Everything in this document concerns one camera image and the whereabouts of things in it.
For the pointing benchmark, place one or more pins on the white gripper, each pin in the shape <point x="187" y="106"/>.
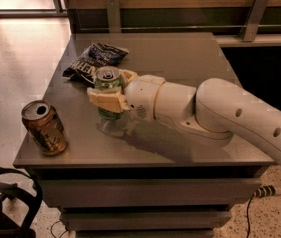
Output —
<point x="141" y="95"/>

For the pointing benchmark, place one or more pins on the green soda can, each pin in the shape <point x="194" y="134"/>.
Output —
<point x="108" y="78"/>

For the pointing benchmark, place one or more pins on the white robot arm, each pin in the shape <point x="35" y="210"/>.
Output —
<point x="209" y="114"/>

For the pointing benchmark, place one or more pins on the orange soda can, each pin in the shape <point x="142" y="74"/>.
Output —
<point x="45" y="127"/>

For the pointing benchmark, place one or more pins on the blue chip bag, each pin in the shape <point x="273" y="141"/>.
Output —
<point x="93" y="58"/>

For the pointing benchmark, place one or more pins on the grey drawer cabinet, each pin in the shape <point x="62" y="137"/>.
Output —
<point x="149" y="181"/>

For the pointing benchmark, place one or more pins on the white power strip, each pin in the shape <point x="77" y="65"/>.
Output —
<point x="267" y="191"/>

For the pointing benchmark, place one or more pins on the black office chair base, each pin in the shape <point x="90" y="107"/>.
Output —
<point x="8" y="228"/>

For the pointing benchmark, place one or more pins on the left metal bracket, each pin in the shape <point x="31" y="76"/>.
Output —
<point x="113" y="15"/>

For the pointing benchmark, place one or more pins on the metal bracket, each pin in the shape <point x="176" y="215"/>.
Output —
<point x="249" y="30"/>
<point x="113" y="15"/>

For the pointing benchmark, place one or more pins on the right metal bracket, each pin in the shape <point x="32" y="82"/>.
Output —
<point x="249" y="30"/>

